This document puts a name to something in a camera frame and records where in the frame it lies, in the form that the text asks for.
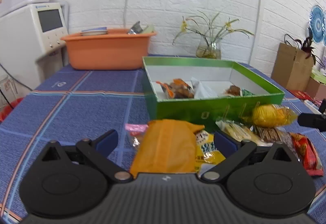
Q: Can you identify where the red snack packet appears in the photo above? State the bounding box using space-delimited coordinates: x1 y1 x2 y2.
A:
290 132 324 177

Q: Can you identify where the dark purple snack packet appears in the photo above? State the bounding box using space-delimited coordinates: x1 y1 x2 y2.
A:
252 126 300 161

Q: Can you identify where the yellow snack bag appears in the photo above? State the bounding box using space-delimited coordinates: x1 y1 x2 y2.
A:
241 104 298 128

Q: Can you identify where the nougat cracker packet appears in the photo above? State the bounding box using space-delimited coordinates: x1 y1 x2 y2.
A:
216 120 266 146

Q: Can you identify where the yellow cake snack packet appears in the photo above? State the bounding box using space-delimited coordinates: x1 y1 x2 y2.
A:
195 130 225 173

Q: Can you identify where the green triangular snack packet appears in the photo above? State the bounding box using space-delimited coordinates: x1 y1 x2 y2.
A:
240 89 254 96

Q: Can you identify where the pink pumpkin seed packet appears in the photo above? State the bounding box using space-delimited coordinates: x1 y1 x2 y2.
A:
125 124 149 149

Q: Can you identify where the orange snack packet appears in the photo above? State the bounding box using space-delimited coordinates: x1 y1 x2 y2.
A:
130 119 204 177

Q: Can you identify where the white foil snack packet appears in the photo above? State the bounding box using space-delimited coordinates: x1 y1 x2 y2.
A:
191 77 219 99

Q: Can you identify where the clear orange-label snack packet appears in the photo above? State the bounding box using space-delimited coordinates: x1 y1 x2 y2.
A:
156 78 195 99

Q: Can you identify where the brown paper bag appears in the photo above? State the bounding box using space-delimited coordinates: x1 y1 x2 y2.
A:
271 43 314 92

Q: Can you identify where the dark purple potted plant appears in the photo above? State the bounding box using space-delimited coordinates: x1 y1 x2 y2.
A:
283 26 325 67

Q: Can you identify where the blue patterned tablecloth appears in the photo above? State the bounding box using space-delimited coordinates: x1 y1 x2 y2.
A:
0 54 326 222

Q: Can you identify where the blue paper fan decoration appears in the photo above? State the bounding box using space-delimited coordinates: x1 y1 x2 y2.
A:
309 5 325 43

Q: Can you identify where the green cardboard box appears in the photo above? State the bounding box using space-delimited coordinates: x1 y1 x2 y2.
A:
143 56 285 129

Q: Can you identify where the glass vase with flowers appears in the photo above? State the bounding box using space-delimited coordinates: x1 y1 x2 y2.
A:
172 11 254 60

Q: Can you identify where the orange plastic basin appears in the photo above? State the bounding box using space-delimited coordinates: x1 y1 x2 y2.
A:
61 28 157 70

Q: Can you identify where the white screen appliance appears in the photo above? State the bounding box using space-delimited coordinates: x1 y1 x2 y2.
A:
1 3 68 90

